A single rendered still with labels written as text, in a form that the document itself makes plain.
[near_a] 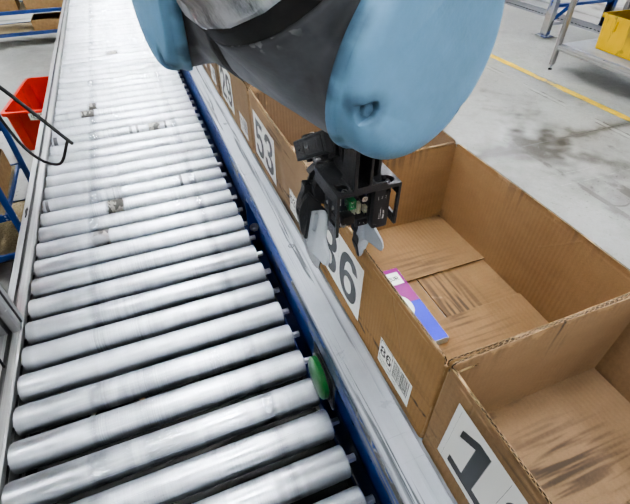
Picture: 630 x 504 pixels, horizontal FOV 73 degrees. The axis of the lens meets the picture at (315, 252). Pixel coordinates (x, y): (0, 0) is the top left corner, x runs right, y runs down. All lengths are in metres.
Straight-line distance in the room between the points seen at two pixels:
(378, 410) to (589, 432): 0.27
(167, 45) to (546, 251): 0.60
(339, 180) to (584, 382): 0.46
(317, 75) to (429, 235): 0.71
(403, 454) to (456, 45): 0.49
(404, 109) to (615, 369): 0.60
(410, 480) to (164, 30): 0.51
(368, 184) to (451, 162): 0.45
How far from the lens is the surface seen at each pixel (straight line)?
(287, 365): 0.81
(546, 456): 0.64
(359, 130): 0.17
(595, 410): 0.71
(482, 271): 0.82
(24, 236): 1.28
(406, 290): 0.73
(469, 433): 0.48
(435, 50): 0.18
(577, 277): 0.71
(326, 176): 0.44
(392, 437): 0.59
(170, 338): 0.88
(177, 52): 0.29
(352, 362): 0.64
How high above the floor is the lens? 1.42
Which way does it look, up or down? 42 degrees down
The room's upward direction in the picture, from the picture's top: straight up
